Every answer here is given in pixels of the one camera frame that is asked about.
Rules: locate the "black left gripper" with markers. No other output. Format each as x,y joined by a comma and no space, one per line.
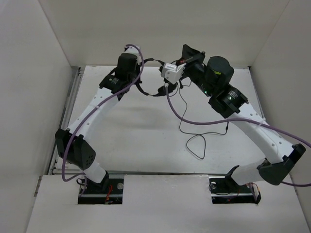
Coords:
138,68

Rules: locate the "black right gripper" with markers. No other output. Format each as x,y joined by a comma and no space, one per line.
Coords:
190,56

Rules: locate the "black over-ear headphones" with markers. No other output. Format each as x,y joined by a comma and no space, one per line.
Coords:
151,84

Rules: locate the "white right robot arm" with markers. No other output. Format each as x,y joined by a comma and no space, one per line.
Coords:
213,79

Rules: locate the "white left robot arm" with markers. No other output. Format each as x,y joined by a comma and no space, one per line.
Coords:
73,143

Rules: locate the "white front cover board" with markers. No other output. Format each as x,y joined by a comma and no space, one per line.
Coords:
164,204

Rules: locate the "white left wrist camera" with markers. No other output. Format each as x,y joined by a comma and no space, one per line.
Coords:
134,51

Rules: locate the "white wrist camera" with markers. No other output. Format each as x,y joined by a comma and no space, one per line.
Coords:
171,73
134,51

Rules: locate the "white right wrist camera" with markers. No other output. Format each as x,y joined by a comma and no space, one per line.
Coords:
171,73

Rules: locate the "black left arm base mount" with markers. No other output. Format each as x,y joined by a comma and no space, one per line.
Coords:
90,194

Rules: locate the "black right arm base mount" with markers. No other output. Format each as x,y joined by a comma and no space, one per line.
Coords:
224,193

